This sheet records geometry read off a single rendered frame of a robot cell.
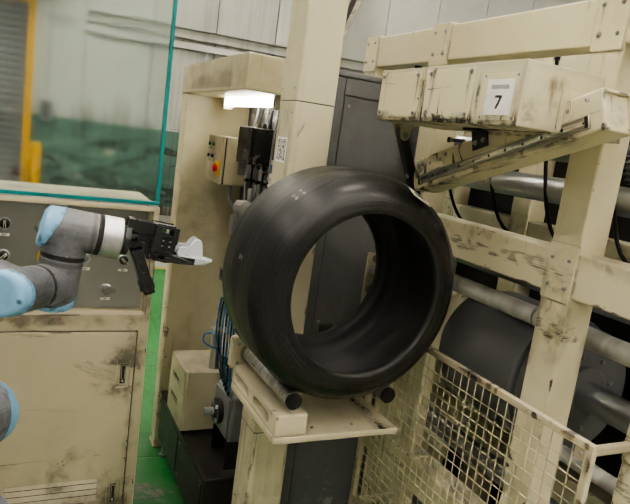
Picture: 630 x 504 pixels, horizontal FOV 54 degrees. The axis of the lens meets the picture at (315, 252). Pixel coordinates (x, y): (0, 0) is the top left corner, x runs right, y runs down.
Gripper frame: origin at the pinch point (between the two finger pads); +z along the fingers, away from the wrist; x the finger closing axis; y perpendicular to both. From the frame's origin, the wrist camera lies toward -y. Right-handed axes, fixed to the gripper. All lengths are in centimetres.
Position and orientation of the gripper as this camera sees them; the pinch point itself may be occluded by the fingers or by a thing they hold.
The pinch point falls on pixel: (205, 262)
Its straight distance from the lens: 149.6
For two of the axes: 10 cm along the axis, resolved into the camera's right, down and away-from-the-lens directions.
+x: -4.2, -2.3, 8.8
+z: 8.7, 1.7, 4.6
